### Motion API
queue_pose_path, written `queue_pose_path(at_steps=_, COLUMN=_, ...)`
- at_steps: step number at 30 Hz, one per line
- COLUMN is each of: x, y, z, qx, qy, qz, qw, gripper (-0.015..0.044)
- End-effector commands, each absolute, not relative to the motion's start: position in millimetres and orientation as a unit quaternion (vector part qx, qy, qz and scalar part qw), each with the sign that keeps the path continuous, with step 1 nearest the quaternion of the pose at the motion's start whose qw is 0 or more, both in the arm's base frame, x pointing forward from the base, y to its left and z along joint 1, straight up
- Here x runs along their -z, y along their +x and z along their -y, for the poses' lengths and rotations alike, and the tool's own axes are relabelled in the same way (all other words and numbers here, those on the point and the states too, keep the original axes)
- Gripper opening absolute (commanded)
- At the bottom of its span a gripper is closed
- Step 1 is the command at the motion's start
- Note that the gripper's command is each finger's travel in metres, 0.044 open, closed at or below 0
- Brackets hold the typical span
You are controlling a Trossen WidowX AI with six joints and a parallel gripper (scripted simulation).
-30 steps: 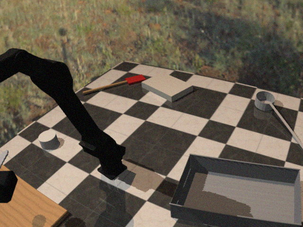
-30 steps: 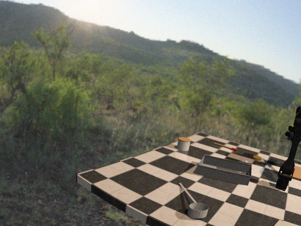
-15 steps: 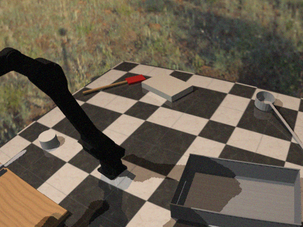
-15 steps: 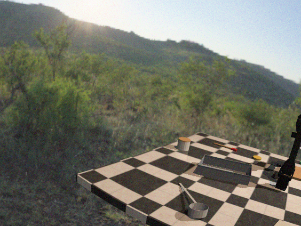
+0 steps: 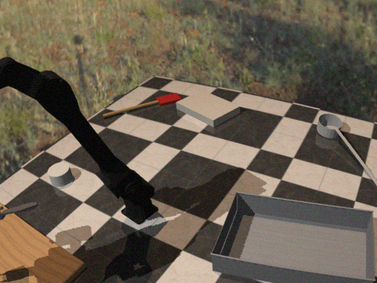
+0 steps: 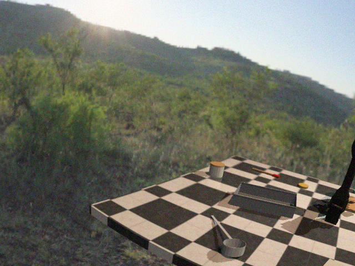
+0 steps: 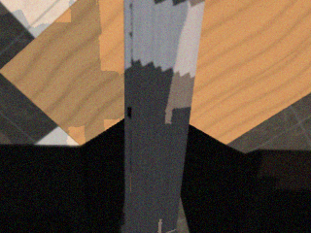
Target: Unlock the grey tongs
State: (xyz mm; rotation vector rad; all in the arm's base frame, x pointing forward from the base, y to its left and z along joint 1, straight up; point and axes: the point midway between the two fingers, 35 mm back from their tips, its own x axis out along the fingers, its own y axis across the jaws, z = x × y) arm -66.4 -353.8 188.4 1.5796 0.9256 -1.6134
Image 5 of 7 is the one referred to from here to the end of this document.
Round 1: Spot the grey cylinder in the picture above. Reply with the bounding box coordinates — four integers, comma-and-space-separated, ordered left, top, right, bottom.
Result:
48, 162, 73, 187

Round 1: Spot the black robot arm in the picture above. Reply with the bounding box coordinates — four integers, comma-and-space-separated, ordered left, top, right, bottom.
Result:
0, 57, 158, 225

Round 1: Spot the grey saucepan with long handle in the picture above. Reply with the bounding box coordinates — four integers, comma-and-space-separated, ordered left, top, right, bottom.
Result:
316, 114, 377, 186

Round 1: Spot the red spatula with wooden handle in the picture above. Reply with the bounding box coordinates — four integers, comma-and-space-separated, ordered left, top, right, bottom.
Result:
103, 93, 182, 117

